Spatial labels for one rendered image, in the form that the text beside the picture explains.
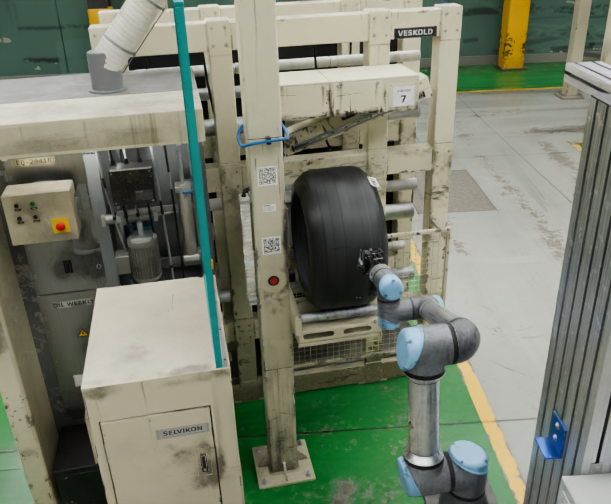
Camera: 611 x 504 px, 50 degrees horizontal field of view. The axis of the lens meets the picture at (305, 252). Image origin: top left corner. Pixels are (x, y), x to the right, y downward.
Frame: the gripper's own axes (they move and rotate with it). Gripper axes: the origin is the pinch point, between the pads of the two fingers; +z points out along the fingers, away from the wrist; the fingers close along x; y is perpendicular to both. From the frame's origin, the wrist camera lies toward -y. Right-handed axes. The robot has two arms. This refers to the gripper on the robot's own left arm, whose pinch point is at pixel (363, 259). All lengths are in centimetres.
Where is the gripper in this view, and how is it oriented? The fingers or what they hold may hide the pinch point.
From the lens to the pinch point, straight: 246.5
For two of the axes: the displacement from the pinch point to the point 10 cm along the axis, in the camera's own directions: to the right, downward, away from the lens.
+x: -9.8, 1.2, -1.6
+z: -1.9, -3.3, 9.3
